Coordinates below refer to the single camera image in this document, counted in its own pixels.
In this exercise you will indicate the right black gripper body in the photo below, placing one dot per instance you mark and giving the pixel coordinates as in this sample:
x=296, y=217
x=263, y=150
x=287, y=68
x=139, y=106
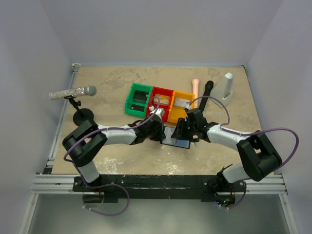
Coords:
x=191, y=128

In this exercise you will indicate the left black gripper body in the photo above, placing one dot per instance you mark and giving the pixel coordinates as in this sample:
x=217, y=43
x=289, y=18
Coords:
x=157, y=134

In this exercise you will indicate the black leather card holder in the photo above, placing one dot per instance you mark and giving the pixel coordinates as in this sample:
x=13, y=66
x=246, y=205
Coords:
x=169, y=141

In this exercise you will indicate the yellow plastic bin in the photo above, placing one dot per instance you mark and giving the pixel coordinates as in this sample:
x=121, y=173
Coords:
x=177, y=113

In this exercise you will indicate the grey credit card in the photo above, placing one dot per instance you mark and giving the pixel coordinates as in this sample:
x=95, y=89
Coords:
x=138, y=108

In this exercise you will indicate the red plastic bin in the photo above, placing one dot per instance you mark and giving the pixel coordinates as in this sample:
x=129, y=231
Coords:
x=162, y=91

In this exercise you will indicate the green plastic bin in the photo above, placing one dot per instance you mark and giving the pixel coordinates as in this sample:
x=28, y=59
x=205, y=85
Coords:
x=129, y=100

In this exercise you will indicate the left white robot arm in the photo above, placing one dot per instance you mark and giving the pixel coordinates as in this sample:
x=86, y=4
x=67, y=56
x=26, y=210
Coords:
x=84, y=143

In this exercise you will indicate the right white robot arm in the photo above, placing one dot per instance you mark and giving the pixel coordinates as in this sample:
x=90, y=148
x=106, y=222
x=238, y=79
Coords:
x=257, y=154

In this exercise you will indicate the silver card in yellow bin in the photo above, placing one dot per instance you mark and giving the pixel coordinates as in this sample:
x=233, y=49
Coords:
x=181, y=103

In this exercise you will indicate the card in red bin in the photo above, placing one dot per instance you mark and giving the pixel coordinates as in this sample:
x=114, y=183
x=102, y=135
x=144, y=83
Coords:
x=162, y=99

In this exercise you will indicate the black item in green bin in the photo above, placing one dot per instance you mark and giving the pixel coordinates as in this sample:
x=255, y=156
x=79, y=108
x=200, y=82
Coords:
x=140, y=96

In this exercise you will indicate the black microphone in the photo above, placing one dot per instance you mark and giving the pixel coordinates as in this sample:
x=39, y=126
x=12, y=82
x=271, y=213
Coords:
x=208, y=88

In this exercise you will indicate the grey wedge stand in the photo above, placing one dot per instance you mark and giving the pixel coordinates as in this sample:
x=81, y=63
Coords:
x=223, y=91

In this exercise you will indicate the pink microphone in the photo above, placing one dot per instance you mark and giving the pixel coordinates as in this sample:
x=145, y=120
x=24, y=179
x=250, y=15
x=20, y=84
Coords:
x=195, y=87

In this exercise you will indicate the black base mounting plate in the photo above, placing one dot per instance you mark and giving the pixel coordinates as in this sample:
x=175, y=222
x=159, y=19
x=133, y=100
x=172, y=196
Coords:
x=199, y=187

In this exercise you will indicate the glitter silver microphone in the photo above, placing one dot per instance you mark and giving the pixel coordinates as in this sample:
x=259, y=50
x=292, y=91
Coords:
x=89, y=90

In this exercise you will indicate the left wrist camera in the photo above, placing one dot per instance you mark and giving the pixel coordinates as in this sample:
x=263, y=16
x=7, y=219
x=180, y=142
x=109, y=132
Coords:
x=159, y=112

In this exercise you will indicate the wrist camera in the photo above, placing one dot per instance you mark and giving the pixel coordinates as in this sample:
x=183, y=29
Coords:
x=159, y=112
x=188, y=107

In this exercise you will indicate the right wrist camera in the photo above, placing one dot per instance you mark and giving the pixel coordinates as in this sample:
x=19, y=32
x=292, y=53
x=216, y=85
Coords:
x=188, y=107

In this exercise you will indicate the aluminium frame rail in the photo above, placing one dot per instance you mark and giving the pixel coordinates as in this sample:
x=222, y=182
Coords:
x=46, y=172

